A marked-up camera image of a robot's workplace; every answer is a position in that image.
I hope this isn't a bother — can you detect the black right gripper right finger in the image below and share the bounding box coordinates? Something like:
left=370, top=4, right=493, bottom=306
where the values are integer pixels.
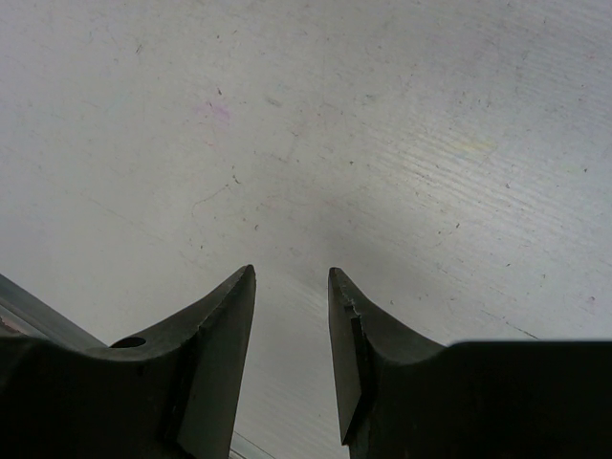
left=328, top=268, right=611, bottom=458

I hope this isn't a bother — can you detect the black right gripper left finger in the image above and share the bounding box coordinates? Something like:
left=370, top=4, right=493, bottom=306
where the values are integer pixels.
left=0, top=264, right=257, bottom=459

